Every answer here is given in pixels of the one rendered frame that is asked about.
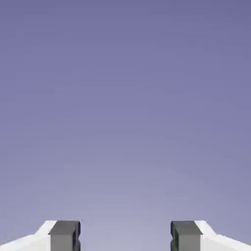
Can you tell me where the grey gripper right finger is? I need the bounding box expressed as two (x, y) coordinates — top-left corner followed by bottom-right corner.
(170, 220), (251, 251)

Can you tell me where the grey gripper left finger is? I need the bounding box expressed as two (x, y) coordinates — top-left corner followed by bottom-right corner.
(0, 220), (81, 251)

